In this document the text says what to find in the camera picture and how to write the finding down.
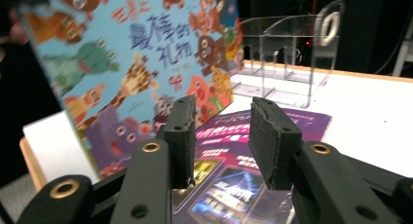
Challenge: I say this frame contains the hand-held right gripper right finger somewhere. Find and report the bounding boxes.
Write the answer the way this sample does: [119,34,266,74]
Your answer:
[248,96,303,191]

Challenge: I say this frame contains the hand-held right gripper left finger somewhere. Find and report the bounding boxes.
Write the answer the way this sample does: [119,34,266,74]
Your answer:
[163,94,198,190]

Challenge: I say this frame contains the purple book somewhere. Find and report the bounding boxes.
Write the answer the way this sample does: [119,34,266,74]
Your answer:
[171,107,333,224]

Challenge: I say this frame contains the clear acrylic book rack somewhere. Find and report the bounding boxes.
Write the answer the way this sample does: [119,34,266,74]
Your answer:
[227,0,346,110]

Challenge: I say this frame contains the colourful cartoon animal book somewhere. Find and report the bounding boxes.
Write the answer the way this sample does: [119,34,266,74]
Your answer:
[18,0,245,180]

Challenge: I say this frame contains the white metal stand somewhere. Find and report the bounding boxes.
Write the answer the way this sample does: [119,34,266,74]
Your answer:
[392,30,413,78]

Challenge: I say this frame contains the black cable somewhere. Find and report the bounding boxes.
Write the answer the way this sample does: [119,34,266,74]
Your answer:
[373,8,413,76]

